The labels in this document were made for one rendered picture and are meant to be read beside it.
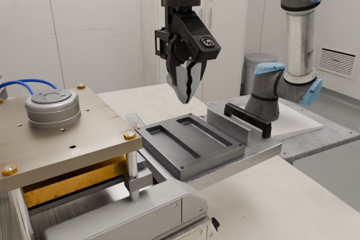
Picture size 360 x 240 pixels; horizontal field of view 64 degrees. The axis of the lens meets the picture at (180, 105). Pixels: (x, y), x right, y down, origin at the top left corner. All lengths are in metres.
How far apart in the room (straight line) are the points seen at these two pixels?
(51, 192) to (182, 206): 0.20
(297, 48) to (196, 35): 0.58
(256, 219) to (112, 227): 0.46
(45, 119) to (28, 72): 2.52
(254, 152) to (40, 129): 0.43
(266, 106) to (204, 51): 0.78
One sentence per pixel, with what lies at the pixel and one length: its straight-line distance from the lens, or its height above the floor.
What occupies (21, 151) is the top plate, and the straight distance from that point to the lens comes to 0.43.
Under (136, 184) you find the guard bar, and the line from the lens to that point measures 0.45.
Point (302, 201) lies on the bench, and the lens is 0.91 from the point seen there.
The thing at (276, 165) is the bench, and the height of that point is 0.75.
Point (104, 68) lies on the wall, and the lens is 3.04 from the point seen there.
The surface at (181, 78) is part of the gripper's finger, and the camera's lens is 0.57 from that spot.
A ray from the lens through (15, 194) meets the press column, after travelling 0.40.
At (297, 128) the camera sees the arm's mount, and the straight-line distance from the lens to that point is 1.25.
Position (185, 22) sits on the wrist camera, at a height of 1.25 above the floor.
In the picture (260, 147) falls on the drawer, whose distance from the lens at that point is 0.68.
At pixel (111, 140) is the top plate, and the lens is 0.41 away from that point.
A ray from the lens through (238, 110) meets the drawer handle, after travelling 0.76.
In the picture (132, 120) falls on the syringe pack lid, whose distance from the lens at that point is 1.24.
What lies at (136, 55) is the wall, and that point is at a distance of 3.09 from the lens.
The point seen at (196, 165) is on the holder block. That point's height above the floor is 0.99.
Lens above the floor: 1.31
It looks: 23 degrees down
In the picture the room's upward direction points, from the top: straight up
